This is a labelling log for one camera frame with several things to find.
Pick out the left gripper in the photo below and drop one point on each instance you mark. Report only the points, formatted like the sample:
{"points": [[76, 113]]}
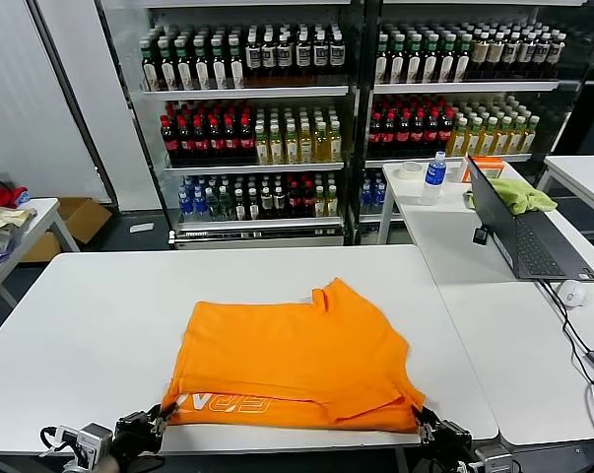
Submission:
{"points": [[136, 436]]}

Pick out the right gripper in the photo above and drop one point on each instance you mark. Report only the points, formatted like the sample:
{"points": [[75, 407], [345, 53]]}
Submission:
{"points": [[451, 441]]}

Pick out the orange t-shirt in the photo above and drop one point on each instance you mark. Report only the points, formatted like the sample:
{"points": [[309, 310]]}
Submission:
{"points": [[286, 355]]}

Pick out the white paper sheet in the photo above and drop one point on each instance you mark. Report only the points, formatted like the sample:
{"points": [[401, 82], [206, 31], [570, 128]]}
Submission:
{"points": [[141, 227]]}

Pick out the white computer mouse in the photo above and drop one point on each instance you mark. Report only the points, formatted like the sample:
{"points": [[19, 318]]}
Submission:
{"points": [[571, 294]]}

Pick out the black laptop adapter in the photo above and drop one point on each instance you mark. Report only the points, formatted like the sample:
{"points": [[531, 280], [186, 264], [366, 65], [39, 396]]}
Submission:
{"points": [[480, 235]]}

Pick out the dark grey laptop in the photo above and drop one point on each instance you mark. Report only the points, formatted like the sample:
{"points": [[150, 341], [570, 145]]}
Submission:
{"points": [[537, 246]]}

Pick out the small blue water bottle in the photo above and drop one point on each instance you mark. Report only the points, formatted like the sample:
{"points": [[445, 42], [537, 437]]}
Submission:
{"points": [[365, 195], [378, 195], [199, 206], [184, 207]]}

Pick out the cardboard box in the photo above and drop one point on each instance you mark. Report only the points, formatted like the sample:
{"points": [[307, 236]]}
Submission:
{"points": [[82, 218]]}

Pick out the small green drink bottle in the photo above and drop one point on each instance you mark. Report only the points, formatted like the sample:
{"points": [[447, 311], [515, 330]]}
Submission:
{"points": [[212, 205], [225, 205]]}

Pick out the small dark drink bottle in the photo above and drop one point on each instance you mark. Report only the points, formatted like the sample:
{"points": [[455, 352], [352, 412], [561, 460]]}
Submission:
{"points": [[266, 202], [279, 201], [252, 205], [239, 206]]}

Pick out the white metal leg table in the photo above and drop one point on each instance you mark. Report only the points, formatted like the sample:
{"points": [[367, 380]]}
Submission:
{"points": [[584, 180], [43, 211], [398, 195]]}

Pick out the small yellow juice bottle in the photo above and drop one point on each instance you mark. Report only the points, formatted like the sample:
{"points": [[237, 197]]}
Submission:
{"points": [[319, 202], [331, 201]]}

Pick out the blue label water bottle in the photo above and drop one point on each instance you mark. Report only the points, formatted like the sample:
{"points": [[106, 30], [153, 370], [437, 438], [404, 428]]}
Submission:
{"points": [[433, 178]]}

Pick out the green cloth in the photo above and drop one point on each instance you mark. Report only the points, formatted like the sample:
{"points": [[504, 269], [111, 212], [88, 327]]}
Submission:
{"points": [[519, 195]]}

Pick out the white tape roll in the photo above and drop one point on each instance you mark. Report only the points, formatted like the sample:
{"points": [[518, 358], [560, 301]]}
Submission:
{"points": [[410, 176]]}

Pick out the beige cloth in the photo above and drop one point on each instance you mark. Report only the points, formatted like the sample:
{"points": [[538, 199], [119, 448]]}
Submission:
{"points": [[1, 216]]}

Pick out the small red cap cola bottle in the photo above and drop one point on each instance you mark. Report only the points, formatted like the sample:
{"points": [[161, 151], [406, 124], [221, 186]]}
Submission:
{"points": [[294, 200], [307, 200]]}

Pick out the orange box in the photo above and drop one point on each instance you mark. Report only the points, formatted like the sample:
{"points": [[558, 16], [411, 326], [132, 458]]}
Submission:
{"points": [[490, 165]]}

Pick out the red cloth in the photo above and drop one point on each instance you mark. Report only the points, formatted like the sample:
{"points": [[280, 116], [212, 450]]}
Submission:
{"points": [[3, 196]]}

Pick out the glass door drinks cabinet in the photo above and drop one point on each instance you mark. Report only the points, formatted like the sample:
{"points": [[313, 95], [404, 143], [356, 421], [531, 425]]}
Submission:
{"points": [[276, 91], [473, 86]]}

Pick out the green cap tea bottle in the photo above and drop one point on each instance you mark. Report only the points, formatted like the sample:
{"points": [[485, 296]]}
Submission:
{"points": [[166, 69], [398, 62], [218, 67], [463, 60], [430, 62], [382, 62], [183, 68], [414, 62], [446, 61], [200, 67], [235, 66], [149, 69]]}

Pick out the beige label tea bottle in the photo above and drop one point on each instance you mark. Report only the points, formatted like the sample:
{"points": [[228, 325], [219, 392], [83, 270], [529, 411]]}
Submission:
{"points": [[525, 54], [555, 53], [510, 54], [480, 54], [495, 54], [540, 54]]}

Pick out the black label tea bottle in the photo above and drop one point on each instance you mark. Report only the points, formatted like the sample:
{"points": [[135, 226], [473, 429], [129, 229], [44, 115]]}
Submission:
{"points": [[268, 54], [252, 54], [319, 52], [337, 51], [284, 53], [302, 52]]}

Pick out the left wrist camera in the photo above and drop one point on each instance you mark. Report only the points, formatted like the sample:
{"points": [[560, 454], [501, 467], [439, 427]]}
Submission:
{"points": [[92, 438]]}

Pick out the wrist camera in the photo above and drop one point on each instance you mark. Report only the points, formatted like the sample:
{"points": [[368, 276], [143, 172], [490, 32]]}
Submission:
{"points": [[92, 438], [493, 460]]}

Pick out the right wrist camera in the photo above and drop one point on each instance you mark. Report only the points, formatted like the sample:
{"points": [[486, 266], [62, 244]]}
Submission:
{"points": [[493, 460]]}

